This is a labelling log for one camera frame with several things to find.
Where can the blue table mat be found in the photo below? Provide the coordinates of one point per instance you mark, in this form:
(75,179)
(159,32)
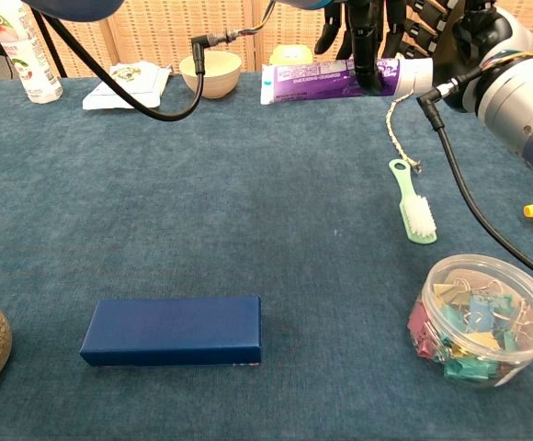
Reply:
(248,184)

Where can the green scrub brush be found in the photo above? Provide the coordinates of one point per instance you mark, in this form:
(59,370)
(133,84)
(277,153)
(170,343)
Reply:
(416,216)

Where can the purple toothpaste tube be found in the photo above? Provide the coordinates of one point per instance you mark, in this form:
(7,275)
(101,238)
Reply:
(303,85)

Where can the white snack bag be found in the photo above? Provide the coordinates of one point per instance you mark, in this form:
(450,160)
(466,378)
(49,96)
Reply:
(124,80)

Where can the dark blue box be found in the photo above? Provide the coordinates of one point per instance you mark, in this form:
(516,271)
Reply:
(170,331)

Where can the yellow green mini bin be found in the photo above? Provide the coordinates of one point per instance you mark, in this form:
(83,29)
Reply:
(289,54)

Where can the beige bowl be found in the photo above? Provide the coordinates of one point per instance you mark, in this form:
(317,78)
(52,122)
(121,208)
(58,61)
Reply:
(223,73)

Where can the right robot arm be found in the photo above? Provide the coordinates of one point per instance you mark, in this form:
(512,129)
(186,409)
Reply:
(524,115)

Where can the clear tub of binder clips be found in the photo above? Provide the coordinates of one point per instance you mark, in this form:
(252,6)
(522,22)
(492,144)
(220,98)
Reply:
(482,321)

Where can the black tripod stand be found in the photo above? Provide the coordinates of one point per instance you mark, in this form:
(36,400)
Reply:
(51,46)

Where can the bamboo folding screen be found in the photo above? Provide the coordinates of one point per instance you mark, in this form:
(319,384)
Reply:
(156,32)

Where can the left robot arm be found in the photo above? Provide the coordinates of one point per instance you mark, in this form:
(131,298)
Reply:
(73,7)

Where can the white plastic bottle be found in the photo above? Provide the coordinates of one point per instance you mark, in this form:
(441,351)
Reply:
(32,78)

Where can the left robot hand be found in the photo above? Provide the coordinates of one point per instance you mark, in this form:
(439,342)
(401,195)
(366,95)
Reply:
(365,41)

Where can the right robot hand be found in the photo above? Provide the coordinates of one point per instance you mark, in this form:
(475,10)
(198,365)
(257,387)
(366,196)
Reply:
(459,46)

